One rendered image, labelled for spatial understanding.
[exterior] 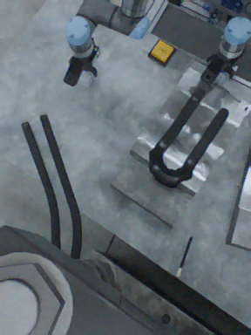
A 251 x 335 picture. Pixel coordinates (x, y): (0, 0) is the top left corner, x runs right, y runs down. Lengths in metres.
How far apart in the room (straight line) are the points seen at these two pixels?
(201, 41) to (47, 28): 0.92
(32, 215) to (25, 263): 2.07
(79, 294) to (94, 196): 1.23
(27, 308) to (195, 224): 1.30
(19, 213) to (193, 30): 1.29
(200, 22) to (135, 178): 1.17
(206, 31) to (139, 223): 1.22
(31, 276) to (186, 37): 2.18
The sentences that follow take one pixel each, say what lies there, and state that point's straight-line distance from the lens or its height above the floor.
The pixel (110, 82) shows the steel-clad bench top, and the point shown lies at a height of 0.80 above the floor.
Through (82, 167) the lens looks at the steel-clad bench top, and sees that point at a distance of 1.80.
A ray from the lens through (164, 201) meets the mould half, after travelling 1.72.
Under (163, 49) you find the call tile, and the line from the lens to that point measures 1.89.
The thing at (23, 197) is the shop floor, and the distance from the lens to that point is 2.65.
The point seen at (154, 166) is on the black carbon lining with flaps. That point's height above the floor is 0.88.
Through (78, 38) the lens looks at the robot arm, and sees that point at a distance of 1.52.
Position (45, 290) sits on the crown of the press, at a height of 2.04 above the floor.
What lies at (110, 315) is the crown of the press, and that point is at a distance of 0.56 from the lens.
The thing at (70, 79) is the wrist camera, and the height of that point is 0.98.
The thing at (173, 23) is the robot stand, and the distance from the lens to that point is 2.64.
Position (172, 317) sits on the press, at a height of 0.79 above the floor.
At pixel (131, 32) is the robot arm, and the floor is 1.16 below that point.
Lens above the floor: 2.56
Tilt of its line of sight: 75 degrees down
